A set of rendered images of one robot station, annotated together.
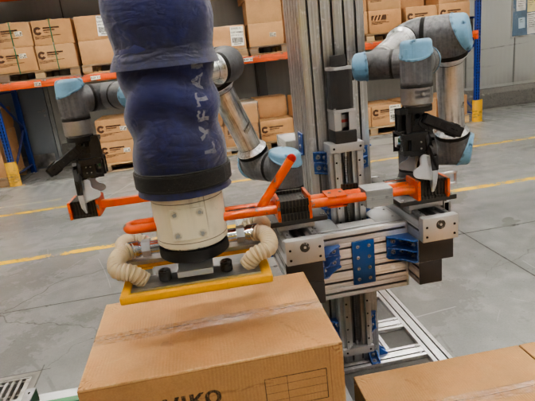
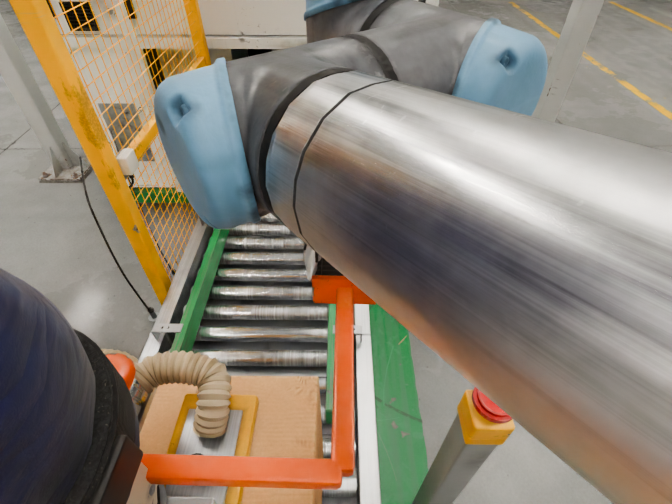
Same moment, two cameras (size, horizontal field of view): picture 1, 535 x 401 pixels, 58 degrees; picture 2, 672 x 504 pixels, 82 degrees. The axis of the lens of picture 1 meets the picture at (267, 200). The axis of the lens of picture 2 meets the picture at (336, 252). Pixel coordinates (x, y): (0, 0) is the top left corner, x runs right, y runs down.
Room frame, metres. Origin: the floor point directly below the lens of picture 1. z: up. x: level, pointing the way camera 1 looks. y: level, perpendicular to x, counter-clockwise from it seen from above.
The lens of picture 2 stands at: (1.38, 0.15, 1.64)
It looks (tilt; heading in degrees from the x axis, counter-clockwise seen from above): 44 degrees down; 98
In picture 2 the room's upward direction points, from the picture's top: straight up
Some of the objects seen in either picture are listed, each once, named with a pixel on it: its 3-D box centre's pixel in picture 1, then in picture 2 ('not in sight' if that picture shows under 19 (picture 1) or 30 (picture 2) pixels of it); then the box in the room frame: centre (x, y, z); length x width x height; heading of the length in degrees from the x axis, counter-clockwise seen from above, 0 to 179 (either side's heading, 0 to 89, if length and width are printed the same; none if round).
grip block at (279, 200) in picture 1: (291, 204); not in sight; (1.14, -0.06, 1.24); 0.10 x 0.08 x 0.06; 6
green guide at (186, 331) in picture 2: not in sight; (215, 222); (0.72, 1.31, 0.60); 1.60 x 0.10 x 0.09; 97
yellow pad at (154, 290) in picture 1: (197, 274); not in sight; (1.02, 0.18, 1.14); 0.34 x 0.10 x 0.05; 96
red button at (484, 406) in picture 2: not in sight; (493, 402); (1.59, 0.46, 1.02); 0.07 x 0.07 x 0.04
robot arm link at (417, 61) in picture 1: (415, 63); not in sight; (1.18, -0.39, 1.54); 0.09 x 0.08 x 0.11; 151
